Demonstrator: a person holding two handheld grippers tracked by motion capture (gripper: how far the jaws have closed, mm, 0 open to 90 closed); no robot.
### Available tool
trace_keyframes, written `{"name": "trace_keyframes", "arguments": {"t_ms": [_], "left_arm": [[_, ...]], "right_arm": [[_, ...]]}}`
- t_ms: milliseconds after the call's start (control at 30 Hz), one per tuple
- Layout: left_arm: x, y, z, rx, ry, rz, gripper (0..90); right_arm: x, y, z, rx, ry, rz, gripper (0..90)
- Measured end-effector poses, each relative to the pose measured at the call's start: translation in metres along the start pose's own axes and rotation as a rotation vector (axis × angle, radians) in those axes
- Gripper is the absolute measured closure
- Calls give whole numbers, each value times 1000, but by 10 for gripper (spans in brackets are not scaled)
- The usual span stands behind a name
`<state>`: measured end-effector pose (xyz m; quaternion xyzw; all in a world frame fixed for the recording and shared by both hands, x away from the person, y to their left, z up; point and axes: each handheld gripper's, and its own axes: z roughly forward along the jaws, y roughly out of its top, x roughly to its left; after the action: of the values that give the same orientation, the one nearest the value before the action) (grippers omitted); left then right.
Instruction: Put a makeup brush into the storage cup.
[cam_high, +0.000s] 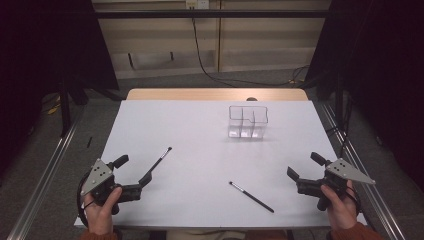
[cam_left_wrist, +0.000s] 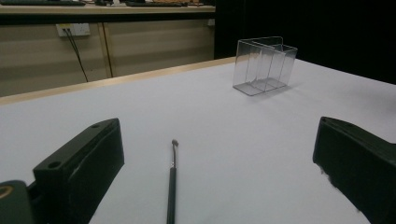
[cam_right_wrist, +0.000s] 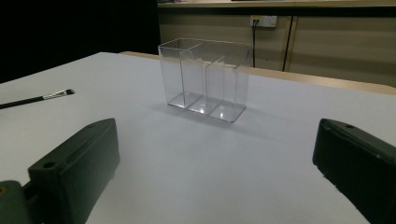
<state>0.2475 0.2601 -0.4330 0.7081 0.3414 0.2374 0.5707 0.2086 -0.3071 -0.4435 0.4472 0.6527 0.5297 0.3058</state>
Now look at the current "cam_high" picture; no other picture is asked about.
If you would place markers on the white board sheet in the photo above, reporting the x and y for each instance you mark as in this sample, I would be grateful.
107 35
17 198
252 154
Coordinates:
200 160

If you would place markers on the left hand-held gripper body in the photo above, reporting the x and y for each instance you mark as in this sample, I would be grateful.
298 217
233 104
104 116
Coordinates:
100 175

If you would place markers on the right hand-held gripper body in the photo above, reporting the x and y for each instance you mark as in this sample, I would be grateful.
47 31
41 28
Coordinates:
346 171

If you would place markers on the wooden table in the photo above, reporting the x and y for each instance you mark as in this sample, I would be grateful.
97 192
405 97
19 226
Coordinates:
200 94

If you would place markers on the black horizontal bar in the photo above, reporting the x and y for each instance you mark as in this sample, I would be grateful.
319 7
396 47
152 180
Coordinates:
266 14

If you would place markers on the black makeup brush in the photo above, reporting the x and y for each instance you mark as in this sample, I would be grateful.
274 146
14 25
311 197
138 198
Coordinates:
251 197
159 162

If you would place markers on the clear plastic organizer box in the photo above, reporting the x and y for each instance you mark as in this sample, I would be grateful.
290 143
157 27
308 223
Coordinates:
246 132

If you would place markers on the dark curtain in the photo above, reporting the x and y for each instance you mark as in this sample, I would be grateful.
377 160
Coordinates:
50 50
383 66

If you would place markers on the metal floor rail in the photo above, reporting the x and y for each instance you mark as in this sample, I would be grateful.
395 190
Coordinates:
43 180
383 216

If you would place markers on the black metal stand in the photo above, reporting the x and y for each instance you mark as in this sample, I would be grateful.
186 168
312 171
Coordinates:
65 110

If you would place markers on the person's right hand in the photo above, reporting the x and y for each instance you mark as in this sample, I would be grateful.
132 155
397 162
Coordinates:
343 210

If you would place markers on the person's left hand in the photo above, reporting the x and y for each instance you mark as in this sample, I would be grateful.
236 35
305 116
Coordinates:
100 216

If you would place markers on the white wall outlet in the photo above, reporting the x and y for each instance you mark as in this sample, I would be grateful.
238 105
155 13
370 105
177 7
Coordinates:
197 4

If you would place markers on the small black wall peg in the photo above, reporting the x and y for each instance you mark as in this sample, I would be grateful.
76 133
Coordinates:
171 56
131 62

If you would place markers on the round table grommet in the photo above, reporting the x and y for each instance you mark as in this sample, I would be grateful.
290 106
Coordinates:
251 99

